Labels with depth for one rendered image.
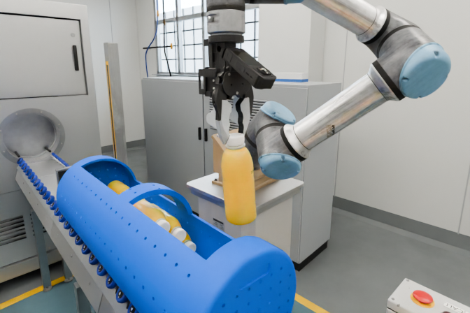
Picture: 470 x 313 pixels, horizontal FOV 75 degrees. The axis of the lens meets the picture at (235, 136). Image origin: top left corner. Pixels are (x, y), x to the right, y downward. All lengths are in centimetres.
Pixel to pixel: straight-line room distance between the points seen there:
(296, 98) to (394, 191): 164
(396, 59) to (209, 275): 61
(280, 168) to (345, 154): 264
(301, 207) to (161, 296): 181
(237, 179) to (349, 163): 293
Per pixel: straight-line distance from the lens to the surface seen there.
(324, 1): 80
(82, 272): 128
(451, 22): 317
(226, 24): 60
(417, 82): 81
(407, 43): 83
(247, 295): 64
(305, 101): 215
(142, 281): 73
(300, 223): 244
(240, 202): 65
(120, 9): 622
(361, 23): 86
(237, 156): 62
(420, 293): 81
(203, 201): 114
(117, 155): 195
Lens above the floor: 157
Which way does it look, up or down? 13 degrees down
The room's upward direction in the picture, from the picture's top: straight up
